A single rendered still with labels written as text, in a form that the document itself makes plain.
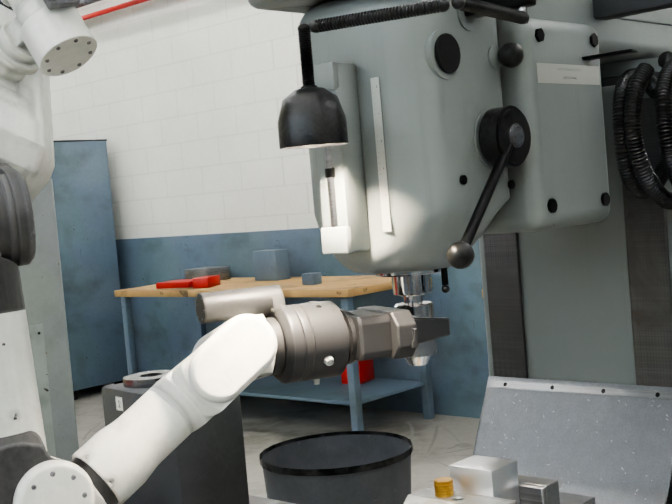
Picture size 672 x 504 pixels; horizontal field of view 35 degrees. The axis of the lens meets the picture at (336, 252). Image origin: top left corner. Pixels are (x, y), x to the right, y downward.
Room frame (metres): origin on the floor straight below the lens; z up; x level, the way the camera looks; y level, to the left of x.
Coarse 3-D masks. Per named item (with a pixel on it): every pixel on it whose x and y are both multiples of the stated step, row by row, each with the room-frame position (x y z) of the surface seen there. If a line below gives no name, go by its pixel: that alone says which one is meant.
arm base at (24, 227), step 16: (0, 176) 1.05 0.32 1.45; (16, 176) 1.05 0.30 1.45; (16, 192) 1.03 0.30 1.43; (16, 208) 1.03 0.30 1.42; (16, 224) 1.03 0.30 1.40; (32, 224) 1.04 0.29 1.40; (16, 240) 1.03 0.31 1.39; (32, 240) 1.04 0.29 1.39; (16, 256) 1.05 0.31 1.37; (32, 256) 1.05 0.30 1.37
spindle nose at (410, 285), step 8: (392, 280) 1.28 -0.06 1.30; (400, 280) 1.26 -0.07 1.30; (408, 280) 1.26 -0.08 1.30; (416, 280) 1.26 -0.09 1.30; (424, 280) 1.26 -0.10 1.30; (392, 288) 1.28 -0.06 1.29; (400, 288) 1.26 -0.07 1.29; (408, 288) 1.26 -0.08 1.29; (416, 288) 1.26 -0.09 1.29; (424, 288) 1.26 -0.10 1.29
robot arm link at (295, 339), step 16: (256, 288) 1.21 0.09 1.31; (272, 288) 1.21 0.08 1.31; (208, 304) 1.17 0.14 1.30; (224, 304) 1.18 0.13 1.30; (240, 304) 1.19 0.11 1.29; (256, 304) 1.19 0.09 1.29; (272, 304) 1.20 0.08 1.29; (208, 320) 1.18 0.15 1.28; (224, 320) 1.19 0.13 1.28; (272, 320) 1.19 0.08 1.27; (288, 320) 1.18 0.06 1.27; (304, 320) 1.19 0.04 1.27; (208, 336) 1.19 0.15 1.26; (288, 336) 1.17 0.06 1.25; (304, 336) 1.18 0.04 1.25; (192, 352) 1.23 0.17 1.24; (288, 352) 1.17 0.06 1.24; (304, 352) 1.17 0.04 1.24; (272, 368) 1.16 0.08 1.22; (288, 368) 1.18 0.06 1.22; (304, 368) 1.18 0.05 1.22
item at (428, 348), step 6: (426, 312) 1.26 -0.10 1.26; (432, 312) 1.27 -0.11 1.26; (426, 342) 1.26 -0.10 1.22; (432, 342) 1.27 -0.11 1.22; (420, 348) 1.26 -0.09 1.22; (426, 348) 1.26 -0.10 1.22; (432, 348) 1.27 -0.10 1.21; (414, 354) 1.26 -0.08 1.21; (420, 354) 1.26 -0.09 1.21; (426, 354) 1.26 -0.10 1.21; (432, 354) 1.27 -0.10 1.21
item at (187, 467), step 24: (120, 384) 1.71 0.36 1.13; (144, 384) 1.66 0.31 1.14; (120, 408) 1.66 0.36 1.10; (240, 408) 1.62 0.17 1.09; (192, 432) 1.56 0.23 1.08; (216, 432) 1.59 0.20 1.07; (240, 432) 1.61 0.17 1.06; (168, 456) 1.56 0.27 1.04; (192, 456) 1.56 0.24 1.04; (216, 456) 1.58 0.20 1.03; (240, 456) 1.61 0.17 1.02; (168, 480) 1.56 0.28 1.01; (192, 480) 1.55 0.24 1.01; (216, 480) 1.58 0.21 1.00; (240, 480) 1.61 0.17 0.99
